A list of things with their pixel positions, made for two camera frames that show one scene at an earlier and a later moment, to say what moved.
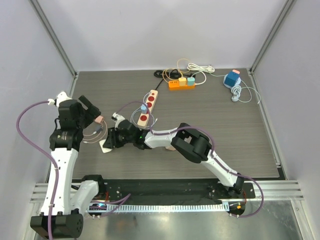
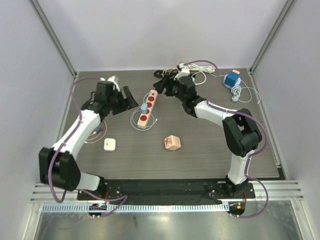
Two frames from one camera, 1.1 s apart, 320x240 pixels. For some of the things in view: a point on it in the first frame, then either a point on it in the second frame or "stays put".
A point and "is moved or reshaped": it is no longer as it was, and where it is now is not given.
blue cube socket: x=231 y=79 stays put
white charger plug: x=104 y=149 is moved or reshaped
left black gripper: x=91 y=112 → x=127 y=103
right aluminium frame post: x=281 y=18 stays put
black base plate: x=164 y=191 stays put
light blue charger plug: x=143 y=109 stays put
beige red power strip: x=151 y=100 stays put
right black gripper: x=114 y=137 → x=167 y=85
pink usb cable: x=94 y=132 stays put
